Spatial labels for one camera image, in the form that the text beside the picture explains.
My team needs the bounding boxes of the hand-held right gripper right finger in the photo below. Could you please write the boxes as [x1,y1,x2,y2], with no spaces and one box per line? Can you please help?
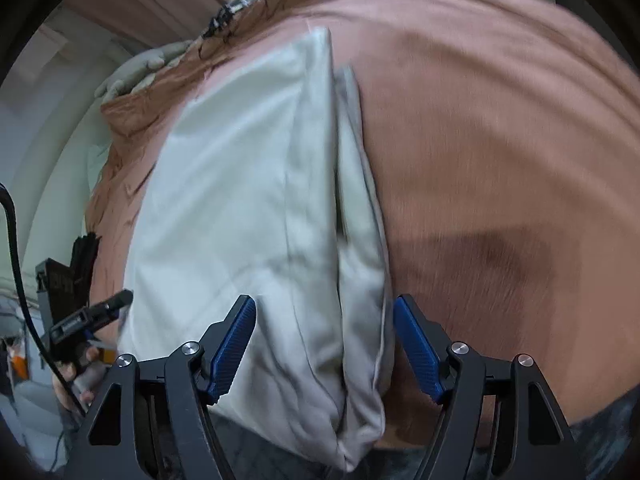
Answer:
[392,294,586,480]

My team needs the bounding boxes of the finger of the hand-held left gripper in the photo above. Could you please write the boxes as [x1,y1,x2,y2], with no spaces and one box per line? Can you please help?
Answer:
[49,289,135,348]

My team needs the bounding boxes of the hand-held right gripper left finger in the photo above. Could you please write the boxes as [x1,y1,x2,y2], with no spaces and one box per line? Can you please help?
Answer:
[65,294,258,480]

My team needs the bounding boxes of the white garment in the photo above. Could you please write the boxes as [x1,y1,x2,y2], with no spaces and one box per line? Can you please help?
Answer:
[117,27,396,473]

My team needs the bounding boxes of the person's left hand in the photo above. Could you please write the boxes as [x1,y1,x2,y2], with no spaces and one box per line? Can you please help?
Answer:
[52,344,111,413]

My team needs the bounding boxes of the white padded headboard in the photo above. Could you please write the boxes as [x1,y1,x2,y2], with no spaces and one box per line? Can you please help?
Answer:
[0,2,166,311]

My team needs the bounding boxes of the orange blanket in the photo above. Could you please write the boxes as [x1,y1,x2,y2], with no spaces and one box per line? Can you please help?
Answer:
[85,0,640,453]

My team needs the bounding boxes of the black cable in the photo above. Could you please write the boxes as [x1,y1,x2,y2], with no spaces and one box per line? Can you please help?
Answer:
[0,184,88,418]

